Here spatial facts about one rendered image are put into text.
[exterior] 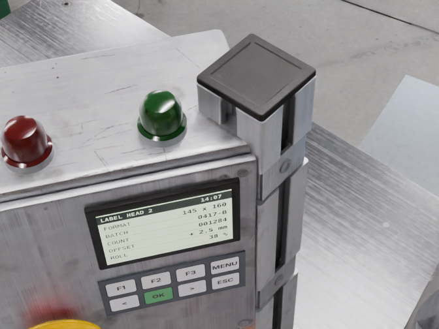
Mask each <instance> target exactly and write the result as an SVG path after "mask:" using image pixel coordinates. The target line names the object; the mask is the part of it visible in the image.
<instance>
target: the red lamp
mask: <svg viewBox="0 0 439 329"><path fill-rule="evenodd" d="M0 139H1V143H2V146H3V147H2V149H1V155H2V158H3V161H4V164H5V165H6V167H7V168H8V169H9V170H11V171H12V172H15V173H17V174H32V173H36V172H38V171H40V170H42V169H43V168H45V167H47V166H48V165H49V164H50V162H51V161H52V159H53V157H54V147H53V143H52V140H51V138H50V137H49V136H48V135H47V134H46V133H45V130H44V127H43V125H42V123H41V122H39V121H37V120H36V119H34V118H32V117H29V116H16V117H14V118H12V119H10V120H9V121H7V123H6V124H5V126H4V128H3V130H2V131H1V135H0Z"/></svg>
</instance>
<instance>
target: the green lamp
mask: <svg viewBox="0 0 439 329"><path fill-rule="evenodd" d="M138 110H139V115H140V116H139V117H138V120H137V128H138V134H139V136H140V138H141V140H142V141H143V142H144V143H146V144H148V145H150V146H153V147H157V148H165V147H169V146H173V145H175V144H177V143H179V142H180V141H181V140H182V139H183V138H184V137H185V135H186V133H187V118H186V115H185V114H184V113H183V111H182V104H181V102H180V100H179V99H178V98H177V97H176V96H175V95H173V94H172V93H171V92H169V91H166V90H162V89H159V90H155V91H152V92H150V93H149V94H147V96H145V98H144V99H143V100H142V101H141V103H140V105H139V108H138Z"/></svg>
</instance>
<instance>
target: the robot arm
mask: <svg viewBox="0 0 439 329"><path fill-rule="evenodd" d="M412 329H439V289H438V290H437V291H436V292H435V293H433V294H432V295H430V296H429V297H428V298H427V299H426V300H425V301H424V302H423V304H422V305H421V307H420V308H419V310H418V312H417V315H416V316H415V320H414V323H413V325H412Z"/></svg>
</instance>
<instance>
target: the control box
mask: <svg viewBox="0 0 439 329"><path fill-rule="evenodd" d="M229 50H230V47H229V45H228V42H227V39H226V37H225V35H224V34H223V32H222V31H221V30H218V29H214V30H209V31H203V32H198V33H192V34H188V35H180V36H177V37H170V38H165V39H159V40H152V41H148V42H141V43H137V44H130V45H126V46H119V47H115V48H108V49H104V50H97V51H93V52H86V53H82V54H75V55H68V56H64V57H57V58H53V59H46V60H42V61H35V62H31V63H24V64H20V65H13V66H9V67H2V68H0V135H1V131H2V130H3V128H4V126H5V124H6V123H7V121H9V120H10V119H12V118H14V117H16V116H29V117H32V118H34V119H36V120H37V121H39V122H41V123H42V125H43V127H44V130H45V133H46V134H47V135H48V136H49V137H50V138H51V140H52V143H53V147H54V157H53V159H52V161H51V162H50V164H49V165H48V166H47V167H45V168H43V169H42V170H40V171H38V172H36V173H32V174H17V173H15V172H12V171H11V170H9V169H8V168H7V167H6V165H5V164H4V161H3V158H2V155H1V149H2V147H3V146H2V143H1V139H0V329H238V328H243V327H247V326H252V325H254V320H255V224H256V198H257V159H256V157H255V155H254V154H252V153H250V149H249V147H248V145H247V143H245V141H243V139H241V138H240V137H238V136H237V118H236V116H234V115H232V114H226V121H225V122H224V123H223V124H221V125H220V124H218V123H216V122H215V121H213V120H212V119H210V118H209V117H207V116H205V115H204V114H202V113H201V112H199V106H198V96H197V75H198V74H200V73H201V72H202V71H203V70H205V69H206V68H207V67H209V66H210V65H211V64H213V62H215V61H216V60H217V59H219V58H220V57H221V56H222V55H223V54H225V53H226V52H228V51H229ZM159 89H162V90H166V91H169V92H171V93H172V94H173V95H175V96H176V97H177V98H178V99H179V100H180V102H181V104H182V111H183V113H184V114H185V115H186V118H187V133H186V135H185V137H184V138H183V139H182V140H181V141H180V142H179V143H177V144H175V145H173V146H169V147H165V148H157V147H153V146H150V145H148V144H146V143H144V142H143V141H142V140H141V138H140V136H139V134H138V128H137V120H138V117H139V116H140V115H139V110H138V108H139V105H140V103H141V101H142V100H143V99H144V98H145V96H147V94H149V93H150V92H152V91H155V90H159ZM236 177H239V179H240V240H239V241H237V242H231V243H225V244H222V245H216V246H213V247H207V248H204V249H198V250H194V251H188V252H185V253H179V254H175V255H170V256H166V257H161V258H155V259H152V260H146V261H142V262H137V263H133V264H128V265H124V266H118V267H115V268H109V269H105V270H100V269H99V265H98V263H97V258H96V255H95V250H94V248H93V243H92V240H91V235H90V233H89V228H88V223H87V220H86V216H85V213H84V208H88V207H92V206H98V205H101V204H108V203H111V202H117V201H121V200H127V199H131V198H136V197H140V196H146V195H152V194H156V193H162V192H166V191H172V190H175V189H181V188H185V187H191V186H195V185H201V184H205V183H210V182H214V181H220V180H226V179H230V178H236ZM243 250H245V252H246V286H243V287H238V288H235V289H229V290H224V291H220V292H215V293H212V294H206V295H202V296H197V297H193V298H188V299H185V300H179V301H175V302H170V303H167V304H161V305H156V306H152V307H147V308H144V309H138V310H134V311H129V312H126V313H120V314H117V315H111V316H106V313H105V308H104V305H103V301H102V298H101V293H100V290H99V286H98V283H97V282H98V281H103V280H107V279H112V278H116V277H121V276H125V275H131V274H136V273H140V272H145V271H149V270H154V269H158V268H164V267H167V266H173V265H176V264H182V263H185V262H191V261H194V260H201V259H206V258H210V257H215V256H218V255H224V254H227V253H234V252H237V251H243Z"/></svg>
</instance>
